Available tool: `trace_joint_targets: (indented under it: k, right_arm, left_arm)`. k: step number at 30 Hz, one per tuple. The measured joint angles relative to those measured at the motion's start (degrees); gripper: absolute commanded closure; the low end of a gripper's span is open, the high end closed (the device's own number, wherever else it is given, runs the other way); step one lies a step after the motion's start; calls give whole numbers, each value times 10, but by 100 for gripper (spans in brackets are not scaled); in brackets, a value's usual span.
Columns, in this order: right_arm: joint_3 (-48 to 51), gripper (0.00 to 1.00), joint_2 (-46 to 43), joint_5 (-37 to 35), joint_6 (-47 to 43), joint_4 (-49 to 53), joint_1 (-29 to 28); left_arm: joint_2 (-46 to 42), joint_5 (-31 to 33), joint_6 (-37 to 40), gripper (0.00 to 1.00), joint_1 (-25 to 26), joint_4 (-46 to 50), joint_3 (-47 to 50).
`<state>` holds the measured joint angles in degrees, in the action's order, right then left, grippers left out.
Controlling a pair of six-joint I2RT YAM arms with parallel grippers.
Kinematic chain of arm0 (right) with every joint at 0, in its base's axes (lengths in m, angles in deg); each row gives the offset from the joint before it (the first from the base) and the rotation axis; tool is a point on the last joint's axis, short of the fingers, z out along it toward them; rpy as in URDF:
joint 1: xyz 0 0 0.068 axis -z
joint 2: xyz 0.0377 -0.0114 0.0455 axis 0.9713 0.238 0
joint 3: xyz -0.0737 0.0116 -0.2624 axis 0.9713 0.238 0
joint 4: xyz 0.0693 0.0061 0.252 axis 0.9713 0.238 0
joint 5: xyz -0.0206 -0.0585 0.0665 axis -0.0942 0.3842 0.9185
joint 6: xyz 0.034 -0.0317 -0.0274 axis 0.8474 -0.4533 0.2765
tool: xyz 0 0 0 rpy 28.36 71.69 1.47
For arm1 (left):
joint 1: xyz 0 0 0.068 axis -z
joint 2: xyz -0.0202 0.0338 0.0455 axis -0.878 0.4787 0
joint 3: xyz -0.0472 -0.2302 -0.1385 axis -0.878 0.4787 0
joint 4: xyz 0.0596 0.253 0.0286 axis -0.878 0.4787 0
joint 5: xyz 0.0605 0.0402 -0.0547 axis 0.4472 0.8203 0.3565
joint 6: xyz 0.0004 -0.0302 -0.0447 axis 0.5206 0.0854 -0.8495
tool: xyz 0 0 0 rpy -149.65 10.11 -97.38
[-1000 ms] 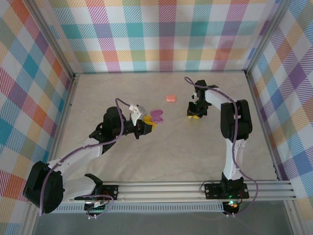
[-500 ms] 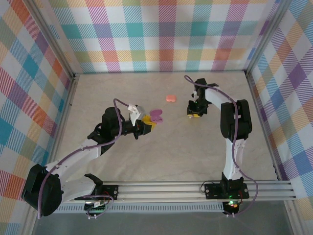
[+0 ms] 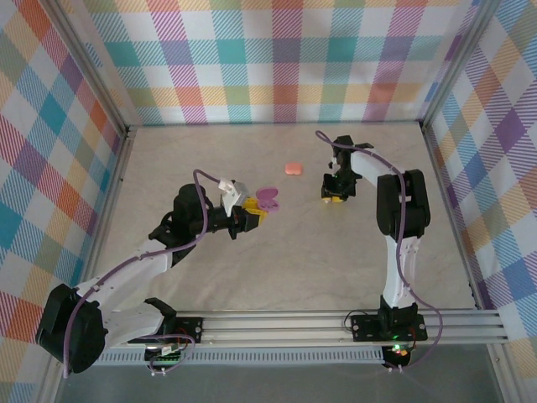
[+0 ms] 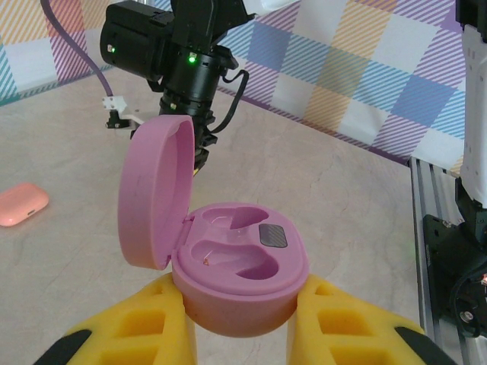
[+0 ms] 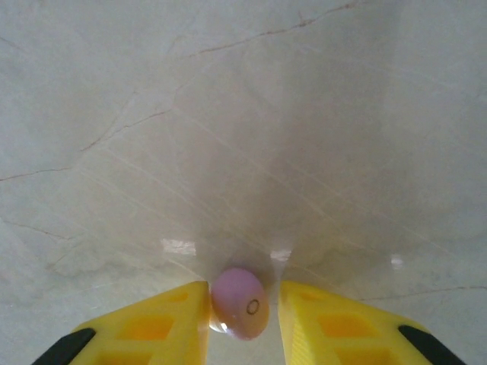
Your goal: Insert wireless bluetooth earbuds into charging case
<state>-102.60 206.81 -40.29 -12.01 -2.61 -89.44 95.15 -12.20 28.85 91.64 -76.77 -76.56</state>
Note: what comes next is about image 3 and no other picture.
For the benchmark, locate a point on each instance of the purple earbud charging case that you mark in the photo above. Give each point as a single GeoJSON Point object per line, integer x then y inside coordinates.
{"type": "Point", "coordinates": [268, 197]}

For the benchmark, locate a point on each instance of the orange earbud charging case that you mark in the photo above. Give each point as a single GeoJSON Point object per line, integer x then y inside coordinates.
{"type": "Point", "coordinates": [294, 169]}

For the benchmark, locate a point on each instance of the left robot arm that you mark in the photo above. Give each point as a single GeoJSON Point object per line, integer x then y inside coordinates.
{"type": "Point", "coordinates": [134, 273]}

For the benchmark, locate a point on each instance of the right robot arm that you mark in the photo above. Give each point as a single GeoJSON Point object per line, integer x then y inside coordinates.
{"type": "Point", "coordinates": [403, 268]}

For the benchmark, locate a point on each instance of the green terminal circuit board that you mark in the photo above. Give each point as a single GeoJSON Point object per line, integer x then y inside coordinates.
{"type": "Point", "coordinates": [165, 356]}

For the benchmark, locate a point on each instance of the orange LED circuit board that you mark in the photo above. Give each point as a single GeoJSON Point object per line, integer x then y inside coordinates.
{"type": "Point", "coordinates": [398, 350]}

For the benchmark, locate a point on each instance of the aluminium side rail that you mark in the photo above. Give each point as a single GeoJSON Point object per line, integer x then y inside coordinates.
{"type": "Point", "coordinates": [123, 159]}
{"type": "Point", "coordinates": [437, 168]}

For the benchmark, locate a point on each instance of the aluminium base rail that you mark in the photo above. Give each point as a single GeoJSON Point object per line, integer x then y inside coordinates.
{"type": "Point", "coordinates": [272, 325]}

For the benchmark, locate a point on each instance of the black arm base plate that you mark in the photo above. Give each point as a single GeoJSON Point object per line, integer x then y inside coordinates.
{"type": "Point", "coordinates": [189, 329]}
{"type": "Point", "coordinates": [365, 327]}

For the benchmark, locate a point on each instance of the aluminium frame post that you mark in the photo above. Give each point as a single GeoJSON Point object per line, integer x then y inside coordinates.
{"type": "Point", "coordinates": [454, 63]}
{"type": "Point", "coordinates": [93, 67]}

